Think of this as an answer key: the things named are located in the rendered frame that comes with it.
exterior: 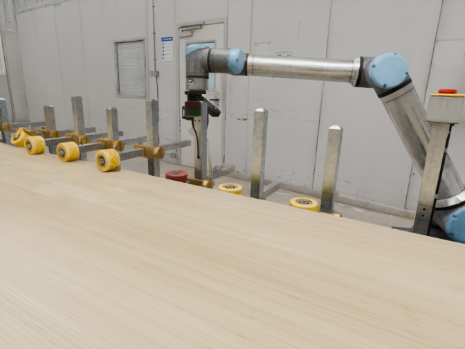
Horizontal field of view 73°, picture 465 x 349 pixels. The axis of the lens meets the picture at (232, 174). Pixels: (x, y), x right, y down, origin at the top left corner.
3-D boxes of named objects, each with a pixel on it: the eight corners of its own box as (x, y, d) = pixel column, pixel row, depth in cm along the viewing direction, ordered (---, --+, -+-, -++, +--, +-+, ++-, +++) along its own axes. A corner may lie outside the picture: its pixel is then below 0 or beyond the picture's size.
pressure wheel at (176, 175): (175, 196, 126) (175, 167, 123) (191, 200, 122) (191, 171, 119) (161, 201, 119) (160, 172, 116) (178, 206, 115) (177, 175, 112)
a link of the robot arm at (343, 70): (391, 59, 126) (228, 50, 139) (400, 56, 115) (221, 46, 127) (385, 89, 129) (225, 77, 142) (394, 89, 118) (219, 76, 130)
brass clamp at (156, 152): (143, 154, 143) (143, 142, 141) (166, 158, 136) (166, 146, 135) (133, 156, 138) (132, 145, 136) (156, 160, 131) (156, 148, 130)
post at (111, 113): (118, 204, 158) (111, 106, 145) (123, 206, 156) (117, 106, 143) (112, 206, 155) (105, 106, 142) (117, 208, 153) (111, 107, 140)
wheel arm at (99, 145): (150, 140, 175) (150, 133, 174) (155, 140, 173) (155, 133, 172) (64, 154, 133) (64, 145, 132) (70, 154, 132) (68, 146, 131)
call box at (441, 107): (425, 122, 86) (430, 93, 84) (456, 124, 82) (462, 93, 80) (425, 124, 80) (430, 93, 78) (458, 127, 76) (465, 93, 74)
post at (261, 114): (252, 236, 120) (259, 107, 108) (260, 238, 118) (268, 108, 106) (248, 239, 117) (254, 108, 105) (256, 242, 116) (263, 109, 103)
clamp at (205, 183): (186, 185, 133) (186, 173, 131) (213, 190, 126) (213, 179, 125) (178, 188, 128) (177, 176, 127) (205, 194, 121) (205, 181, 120)
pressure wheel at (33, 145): (48, 148, 145) (41, 155, 149) (41, 132, 145) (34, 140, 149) (34, 150, 140) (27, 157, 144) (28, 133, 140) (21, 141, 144)
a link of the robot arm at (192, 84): (213, 79, 127) (198, 77, 119) (212, 91, 128) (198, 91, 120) (195, 79, 131) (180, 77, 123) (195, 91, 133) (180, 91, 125)
